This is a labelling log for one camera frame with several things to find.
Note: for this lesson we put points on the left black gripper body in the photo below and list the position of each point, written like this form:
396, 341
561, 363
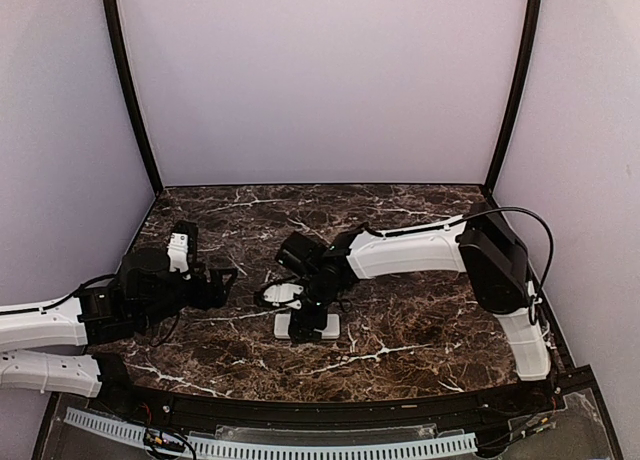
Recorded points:
200, 300

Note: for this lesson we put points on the black frame post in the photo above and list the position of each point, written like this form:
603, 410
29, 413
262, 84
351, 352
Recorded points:
516, 91
128, 90

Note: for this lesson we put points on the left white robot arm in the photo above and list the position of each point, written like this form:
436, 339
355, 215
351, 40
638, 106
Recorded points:
150, 286

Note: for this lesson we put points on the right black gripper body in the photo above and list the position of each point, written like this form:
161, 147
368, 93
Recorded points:
318, 317

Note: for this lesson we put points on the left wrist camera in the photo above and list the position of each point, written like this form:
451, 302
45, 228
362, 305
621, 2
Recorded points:
177, 251

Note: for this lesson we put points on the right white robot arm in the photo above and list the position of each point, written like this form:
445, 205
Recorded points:
481, 245

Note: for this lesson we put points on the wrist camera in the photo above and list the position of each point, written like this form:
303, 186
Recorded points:
177, 251
280, 295

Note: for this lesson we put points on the white remote control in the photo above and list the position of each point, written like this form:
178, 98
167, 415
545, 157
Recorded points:
282, 322

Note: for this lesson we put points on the right black frame post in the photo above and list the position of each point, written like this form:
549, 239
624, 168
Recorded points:
516, 91

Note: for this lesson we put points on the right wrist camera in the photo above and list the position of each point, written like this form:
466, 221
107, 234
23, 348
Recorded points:
280, 295

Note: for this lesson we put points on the white slotted cable duct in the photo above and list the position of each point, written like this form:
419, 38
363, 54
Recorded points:
420, 442

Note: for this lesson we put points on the black curved front rail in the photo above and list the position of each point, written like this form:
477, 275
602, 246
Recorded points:
493, 407

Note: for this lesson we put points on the left black frame post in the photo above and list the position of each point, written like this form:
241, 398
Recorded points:
128, 90

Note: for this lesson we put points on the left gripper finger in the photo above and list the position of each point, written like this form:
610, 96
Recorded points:
191, 230
221, 281

